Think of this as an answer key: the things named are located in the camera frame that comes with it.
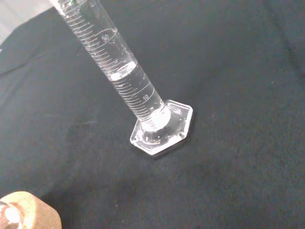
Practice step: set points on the black bench cloth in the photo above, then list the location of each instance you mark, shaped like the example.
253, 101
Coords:
214, 167

